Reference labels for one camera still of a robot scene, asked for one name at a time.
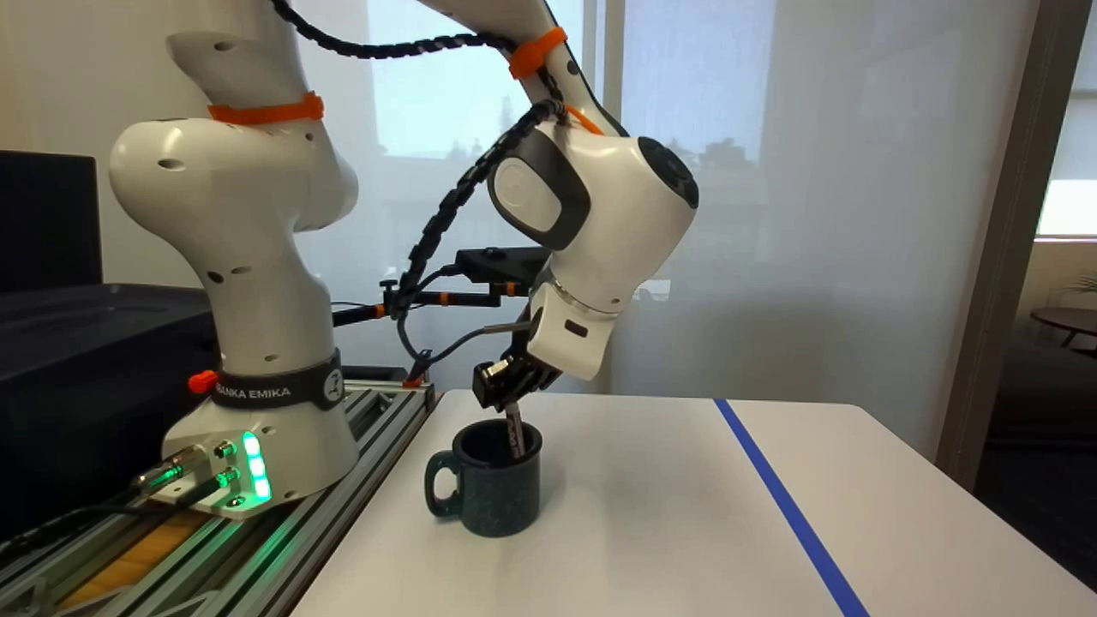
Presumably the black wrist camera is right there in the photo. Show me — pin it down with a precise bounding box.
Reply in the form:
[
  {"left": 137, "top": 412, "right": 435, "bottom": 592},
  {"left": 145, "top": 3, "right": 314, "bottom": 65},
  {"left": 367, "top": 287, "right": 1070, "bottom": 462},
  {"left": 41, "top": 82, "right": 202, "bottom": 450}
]
[{"left": 454, "top": 244, "right": 548, "bottom": 291}]

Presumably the aluminium rail mounting frame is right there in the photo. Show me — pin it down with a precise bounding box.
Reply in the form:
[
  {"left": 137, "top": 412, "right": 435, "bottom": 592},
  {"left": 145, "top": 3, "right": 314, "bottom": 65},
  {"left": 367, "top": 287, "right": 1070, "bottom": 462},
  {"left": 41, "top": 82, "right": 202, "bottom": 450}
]
[{"left": 0, "top": 379, "right": 444, "bottom": 617}]

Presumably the orange wrist cable strap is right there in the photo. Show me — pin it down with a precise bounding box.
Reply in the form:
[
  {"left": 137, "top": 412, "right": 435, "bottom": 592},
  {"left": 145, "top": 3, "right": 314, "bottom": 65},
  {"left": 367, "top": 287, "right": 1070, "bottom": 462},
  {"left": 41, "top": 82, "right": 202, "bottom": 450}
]
[{"left": 563, "top": 101, "right": 606, "bottom": 136}]

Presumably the round dark side table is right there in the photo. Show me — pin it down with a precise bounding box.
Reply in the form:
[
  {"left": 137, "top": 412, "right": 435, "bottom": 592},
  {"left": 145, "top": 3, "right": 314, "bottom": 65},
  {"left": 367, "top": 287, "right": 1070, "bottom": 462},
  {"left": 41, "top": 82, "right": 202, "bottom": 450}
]
[{"left": 1030, "top": 300, "right": 1097, "bottom": 347}]

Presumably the dark teal speckled mug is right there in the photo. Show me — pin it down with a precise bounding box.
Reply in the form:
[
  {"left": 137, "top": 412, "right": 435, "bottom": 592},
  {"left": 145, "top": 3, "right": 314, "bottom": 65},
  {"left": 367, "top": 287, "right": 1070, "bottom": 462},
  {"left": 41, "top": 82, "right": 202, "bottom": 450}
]
[{"left": 423, "top": 418, "right": 547, "bottom": 542}]

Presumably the dark sofa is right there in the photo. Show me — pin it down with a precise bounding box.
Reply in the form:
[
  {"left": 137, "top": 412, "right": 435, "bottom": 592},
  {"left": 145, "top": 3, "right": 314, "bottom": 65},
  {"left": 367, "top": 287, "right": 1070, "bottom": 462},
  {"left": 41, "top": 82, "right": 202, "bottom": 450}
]
[{"left": 982, "top": 330, "right": 1097, "bottom": 576}]

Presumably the sheer white curtain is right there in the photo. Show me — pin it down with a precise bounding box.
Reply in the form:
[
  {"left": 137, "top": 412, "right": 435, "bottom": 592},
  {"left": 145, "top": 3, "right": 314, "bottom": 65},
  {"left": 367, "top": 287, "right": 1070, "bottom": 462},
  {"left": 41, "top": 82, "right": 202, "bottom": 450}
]
[{"left": 614, "top": 0, "right": 1043, "bottom": 459}]

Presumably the black monitor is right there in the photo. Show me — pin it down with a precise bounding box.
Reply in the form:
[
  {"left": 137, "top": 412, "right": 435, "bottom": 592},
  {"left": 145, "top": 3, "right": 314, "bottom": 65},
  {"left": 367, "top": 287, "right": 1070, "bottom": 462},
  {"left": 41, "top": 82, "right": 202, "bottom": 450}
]
[{"left": 0, "top": 148, "right": 108, "bottom": 293}]

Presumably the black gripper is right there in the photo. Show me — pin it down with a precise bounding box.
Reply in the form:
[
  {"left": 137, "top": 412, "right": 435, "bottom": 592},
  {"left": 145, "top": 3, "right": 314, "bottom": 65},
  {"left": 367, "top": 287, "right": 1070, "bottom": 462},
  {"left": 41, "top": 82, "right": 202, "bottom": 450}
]
[{"left": 469, "top": 324, "right": 565, "bottom": 459}]

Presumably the orange forearm cable strap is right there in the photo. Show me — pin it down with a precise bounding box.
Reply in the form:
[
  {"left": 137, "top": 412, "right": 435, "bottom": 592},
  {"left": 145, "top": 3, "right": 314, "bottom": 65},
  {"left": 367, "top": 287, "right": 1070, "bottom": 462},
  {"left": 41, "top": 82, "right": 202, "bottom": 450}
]
[{"left": 509, "top": 24, "right": 573, "bottom": 82}]

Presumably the long blue tape strip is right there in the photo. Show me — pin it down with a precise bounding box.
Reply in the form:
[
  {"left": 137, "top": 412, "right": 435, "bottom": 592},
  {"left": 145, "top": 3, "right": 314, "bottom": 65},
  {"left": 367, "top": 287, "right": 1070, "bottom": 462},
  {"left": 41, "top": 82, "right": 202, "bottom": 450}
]
[{"left": 711, "top": 393, "right": 874, "bottom": 617}]

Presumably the orange shoulder cable strap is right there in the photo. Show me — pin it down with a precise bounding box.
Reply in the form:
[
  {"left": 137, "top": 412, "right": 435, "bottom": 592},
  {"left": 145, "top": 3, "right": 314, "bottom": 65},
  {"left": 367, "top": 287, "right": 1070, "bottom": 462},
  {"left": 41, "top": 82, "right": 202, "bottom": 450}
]
[{"left": 205, "top": 92, "right": 327, "bottom": 129}]

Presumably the red knob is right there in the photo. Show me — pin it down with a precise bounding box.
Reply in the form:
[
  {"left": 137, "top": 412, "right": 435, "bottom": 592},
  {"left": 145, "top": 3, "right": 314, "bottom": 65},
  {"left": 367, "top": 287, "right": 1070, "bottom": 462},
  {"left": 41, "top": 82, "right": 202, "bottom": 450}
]
[{"left": 184, "top": 364, "right": 223, "bottom": 400}]

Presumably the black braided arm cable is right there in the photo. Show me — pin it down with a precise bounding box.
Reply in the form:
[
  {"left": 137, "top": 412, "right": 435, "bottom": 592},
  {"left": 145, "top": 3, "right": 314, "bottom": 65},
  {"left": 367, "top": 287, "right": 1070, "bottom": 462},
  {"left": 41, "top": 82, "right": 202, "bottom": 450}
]
[{"left": 271, "top": 0, "right": 596, "bottom": 388}]

